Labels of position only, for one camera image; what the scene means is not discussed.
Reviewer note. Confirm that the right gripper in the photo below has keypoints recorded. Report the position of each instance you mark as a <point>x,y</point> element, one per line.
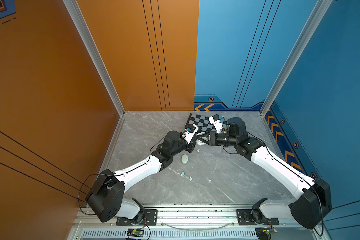
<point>212,138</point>

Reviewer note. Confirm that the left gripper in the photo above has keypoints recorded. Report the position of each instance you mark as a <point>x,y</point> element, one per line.
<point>191,144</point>

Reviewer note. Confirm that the white earbud case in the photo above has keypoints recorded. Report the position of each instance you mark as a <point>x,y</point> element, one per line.
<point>184,159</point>
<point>200,143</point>

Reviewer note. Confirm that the white earbud case front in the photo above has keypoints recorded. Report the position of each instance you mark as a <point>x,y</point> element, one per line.
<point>200,143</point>

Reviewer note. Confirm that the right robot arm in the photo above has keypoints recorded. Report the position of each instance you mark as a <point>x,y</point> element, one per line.
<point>311,200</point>

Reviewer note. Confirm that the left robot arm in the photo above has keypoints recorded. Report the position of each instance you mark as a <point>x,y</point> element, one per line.
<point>106,197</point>

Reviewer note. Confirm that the black white chessboard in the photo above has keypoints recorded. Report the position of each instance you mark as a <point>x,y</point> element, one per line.
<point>203,123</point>

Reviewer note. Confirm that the green circuit board left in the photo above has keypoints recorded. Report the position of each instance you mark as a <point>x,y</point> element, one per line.
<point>135,233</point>

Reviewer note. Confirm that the green circuit board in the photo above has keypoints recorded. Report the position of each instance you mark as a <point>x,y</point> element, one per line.
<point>270,231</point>
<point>135,233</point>

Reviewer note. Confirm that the green circuit board right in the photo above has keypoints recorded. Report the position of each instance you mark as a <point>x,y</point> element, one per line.
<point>270,231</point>

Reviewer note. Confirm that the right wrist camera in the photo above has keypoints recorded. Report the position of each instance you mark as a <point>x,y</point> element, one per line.
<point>217,121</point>

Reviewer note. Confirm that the aluminium front rail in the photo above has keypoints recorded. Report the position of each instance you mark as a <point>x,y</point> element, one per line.
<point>187,216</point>

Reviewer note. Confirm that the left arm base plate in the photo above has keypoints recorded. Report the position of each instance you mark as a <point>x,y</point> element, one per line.
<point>145,217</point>

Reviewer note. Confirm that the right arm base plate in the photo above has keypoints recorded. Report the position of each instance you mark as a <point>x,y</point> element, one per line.
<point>249,217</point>

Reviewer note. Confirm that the right aluminium corner post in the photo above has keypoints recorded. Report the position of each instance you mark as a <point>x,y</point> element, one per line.
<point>307,32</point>

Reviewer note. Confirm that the aluminium corner post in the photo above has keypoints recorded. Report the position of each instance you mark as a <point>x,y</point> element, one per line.
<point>89,42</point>
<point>307,32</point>

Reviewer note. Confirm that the left aluminium corner post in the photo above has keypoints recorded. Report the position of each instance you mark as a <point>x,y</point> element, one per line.
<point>89,42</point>

